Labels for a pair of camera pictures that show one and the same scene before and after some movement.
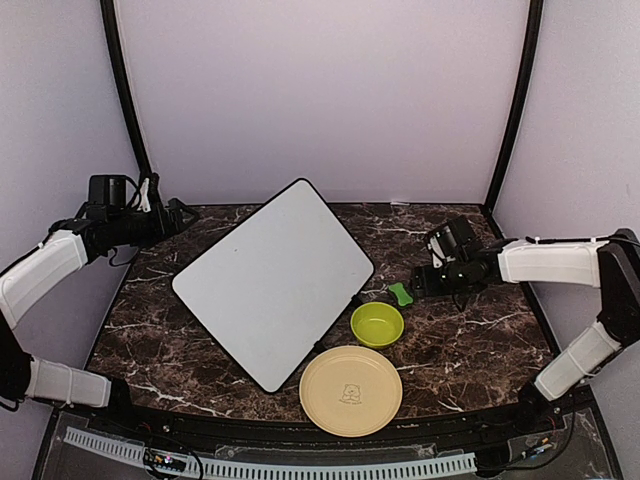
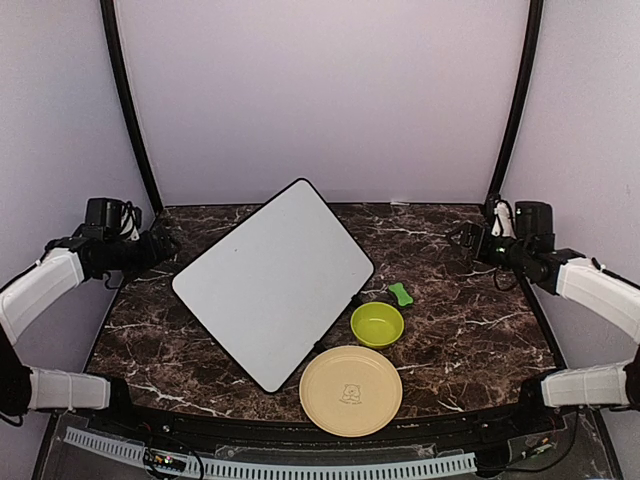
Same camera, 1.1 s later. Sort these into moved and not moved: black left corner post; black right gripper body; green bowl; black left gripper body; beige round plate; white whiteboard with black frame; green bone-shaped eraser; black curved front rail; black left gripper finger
Moved: black right gripper body; black left gripper finger; black left gripper body
Not moved: black curved front rail; green bowl; green bone-shaped eraser; beige round plate; black left corner post; white whiteboard with black frame
